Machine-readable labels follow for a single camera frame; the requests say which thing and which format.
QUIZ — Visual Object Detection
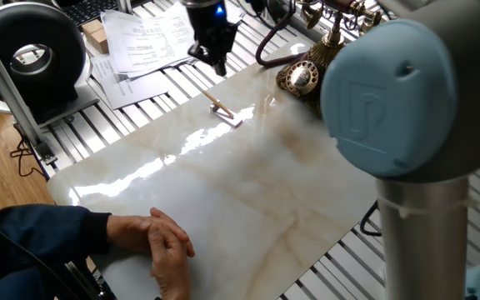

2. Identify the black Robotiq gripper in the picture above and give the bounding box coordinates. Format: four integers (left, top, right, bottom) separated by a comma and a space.
184, 0, 241, 78

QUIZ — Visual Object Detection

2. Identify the thin wooden stick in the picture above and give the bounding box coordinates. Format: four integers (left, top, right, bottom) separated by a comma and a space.
202, 90, 235, 120

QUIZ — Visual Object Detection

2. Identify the antique red brass rotary phone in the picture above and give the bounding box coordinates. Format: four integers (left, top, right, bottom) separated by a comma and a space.
275, 12, 345, 120

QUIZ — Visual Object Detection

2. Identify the left forearm in blue sleeve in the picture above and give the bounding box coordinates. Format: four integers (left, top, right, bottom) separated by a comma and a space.
0, 203, 113, 293

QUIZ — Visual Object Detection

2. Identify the brass and red phone handset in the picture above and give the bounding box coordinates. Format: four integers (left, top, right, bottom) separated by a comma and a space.
297, 0, 385, 37

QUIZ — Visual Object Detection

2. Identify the person's left hand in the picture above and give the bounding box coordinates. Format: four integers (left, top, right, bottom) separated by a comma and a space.
105, 207, 196, 258

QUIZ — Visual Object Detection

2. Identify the person's right hand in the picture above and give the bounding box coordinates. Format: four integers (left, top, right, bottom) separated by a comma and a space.
147, 227, 193, 300

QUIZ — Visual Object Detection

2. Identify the small grey metal stand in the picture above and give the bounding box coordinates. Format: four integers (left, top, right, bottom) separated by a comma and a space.
209, 103, 244, 129

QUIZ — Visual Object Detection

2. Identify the stack of printed papers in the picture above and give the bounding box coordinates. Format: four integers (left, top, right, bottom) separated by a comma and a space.
100, 0, 245, 80

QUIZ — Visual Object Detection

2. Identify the single white paper sheet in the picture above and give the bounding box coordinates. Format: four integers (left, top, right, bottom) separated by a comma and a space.
89, 53, 170, 111

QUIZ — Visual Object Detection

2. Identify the small cardboard box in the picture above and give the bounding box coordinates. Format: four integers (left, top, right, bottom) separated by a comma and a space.
89, 27, 110, 55

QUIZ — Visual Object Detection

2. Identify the small wooden block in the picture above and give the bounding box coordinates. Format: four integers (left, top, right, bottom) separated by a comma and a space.
81, 18, 104, 37

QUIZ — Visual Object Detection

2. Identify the white marble pattern board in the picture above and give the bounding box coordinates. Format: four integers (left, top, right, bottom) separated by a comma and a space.
47, 36, 381, 300

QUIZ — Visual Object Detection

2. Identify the black computer keyboard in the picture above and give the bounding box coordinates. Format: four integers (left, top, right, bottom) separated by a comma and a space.
54, 0, 120, 27

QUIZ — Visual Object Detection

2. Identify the person torso in blue jacket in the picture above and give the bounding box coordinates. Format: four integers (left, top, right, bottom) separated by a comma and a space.
0, 270, 70, 300

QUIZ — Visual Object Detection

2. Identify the brown coiled phone cord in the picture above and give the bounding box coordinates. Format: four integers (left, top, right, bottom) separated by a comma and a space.
255, 0, 308, 68

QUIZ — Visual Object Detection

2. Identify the silver wrist sensor ring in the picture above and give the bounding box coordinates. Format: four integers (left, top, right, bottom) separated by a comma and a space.
180, 0, 221, 8

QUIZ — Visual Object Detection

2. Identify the grey base of ring device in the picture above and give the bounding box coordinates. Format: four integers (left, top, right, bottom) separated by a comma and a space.
0, 53, 101, 126

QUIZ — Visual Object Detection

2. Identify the black ring shaped device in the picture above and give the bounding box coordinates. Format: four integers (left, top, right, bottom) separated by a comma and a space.
0, 2, 88, 113

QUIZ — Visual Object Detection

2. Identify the aluminium frame post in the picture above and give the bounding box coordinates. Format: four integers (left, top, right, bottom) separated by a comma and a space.
0, 16, 58, 166

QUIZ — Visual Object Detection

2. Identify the black cable on floor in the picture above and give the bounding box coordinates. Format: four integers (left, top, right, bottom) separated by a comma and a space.
9, 124, 46, 178

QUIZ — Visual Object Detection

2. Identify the black cable with metal plug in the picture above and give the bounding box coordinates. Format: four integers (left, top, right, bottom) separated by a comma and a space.
359, 199, 383, 238

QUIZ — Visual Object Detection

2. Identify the thin black cable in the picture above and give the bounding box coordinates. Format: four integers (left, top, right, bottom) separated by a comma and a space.
0, 206, 78, 300

